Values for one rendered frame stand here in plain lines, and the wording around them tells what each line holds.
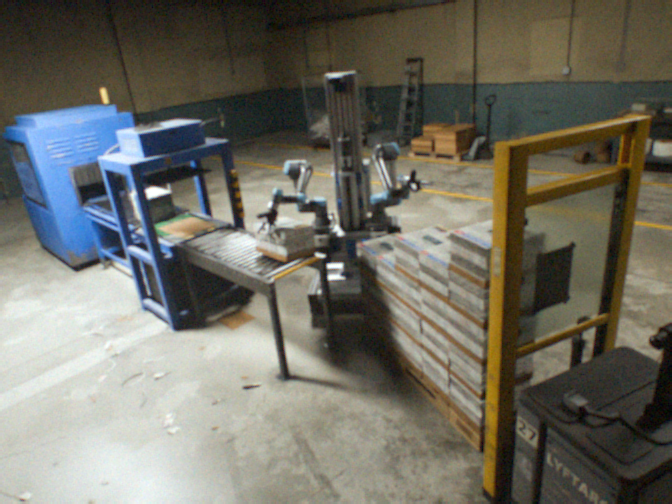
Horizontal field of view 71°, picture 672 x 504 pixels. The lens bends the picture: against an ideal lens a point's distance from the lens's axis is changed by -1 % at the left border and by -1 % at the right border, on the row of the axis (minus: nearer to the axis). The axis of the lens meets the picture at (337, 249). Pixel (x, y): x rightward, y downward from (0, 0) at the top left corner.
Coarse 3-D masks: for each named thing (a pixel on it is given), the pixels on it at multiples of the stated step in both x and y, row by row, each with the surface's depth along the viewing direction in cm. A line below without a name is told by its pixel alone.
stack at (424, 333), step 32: (384, 256) 339; (416, 288) 298; (384, 320) 354; (416, 320) 306; (448, 320) 272; (384, 352) 369; (416, 352) 317; (448, 352) 280; (416, 384) 331; (448, 384) 289; (448, 416) 299
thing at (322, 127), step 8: (360, 72) 1067; (360, 88) 1084; (304, 96) 1110; (320, 104) 1150; (312, 112) 1110; (320, 112) 1093; (320, 120) 1098; (312, 128) 1133; (320, 128) 1111; (328, 128) 1092; (312, 136) 1140; (320, 136) 1116; (328, 136) 1111
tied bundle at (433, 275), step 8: (424, 264) 281; (432, 264) 272; (424, 272) 283; (432, 272) 275; (440, 272) 267; (448, 272) 260; (424, 280) 284; (432, 280) 276; (440, 280) 269; (448, 280) 262; (432, 288) 279; (440, 288) 270; (448, 296) 266
